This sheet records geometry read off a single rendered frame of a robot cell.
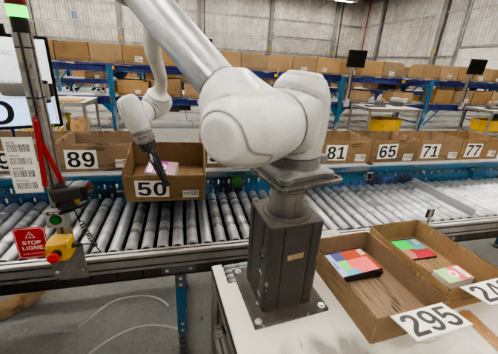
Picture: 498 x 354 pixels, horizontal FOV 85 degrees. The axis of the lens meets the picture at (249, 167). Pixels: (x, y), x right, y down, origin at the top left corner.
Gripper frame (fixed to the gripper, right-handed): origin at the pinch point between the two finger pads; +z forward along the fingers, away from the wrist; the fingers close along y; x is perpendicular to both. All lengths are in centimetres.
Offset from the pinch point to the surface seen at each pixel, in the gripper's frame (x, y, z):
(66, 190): -22.8, 34.6, -21.1
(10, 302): -128, -33, 55
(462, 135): 238, -61, 80
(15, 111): -31, 19, -49
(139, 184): -11.6, -0.4, -1.9
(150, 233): -13.4, 14.3, 17.2
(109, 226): -31.4, 5.8, 10.8
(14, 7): -10, 29, -74
